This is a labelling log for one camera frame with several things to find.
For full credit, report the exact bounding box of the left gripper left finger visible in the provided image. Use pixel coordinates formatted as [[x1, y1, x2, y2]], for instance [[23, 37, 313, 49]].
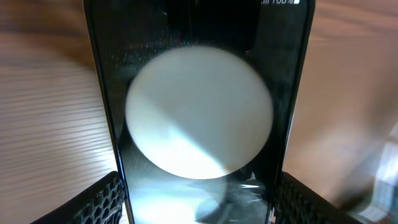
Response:
[[32, 171, 124, 224]]

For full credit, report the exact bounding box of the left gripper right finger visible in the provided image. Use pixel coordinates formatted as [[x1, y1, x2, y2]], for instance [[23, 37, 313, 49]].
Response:
[[273, 172, 360, 224]]

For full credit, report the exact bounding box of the black flip smartphone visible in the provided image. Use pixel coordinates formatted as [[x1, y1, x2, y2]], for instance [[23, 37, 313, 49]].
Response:
[[83, 0, 315, 223]]

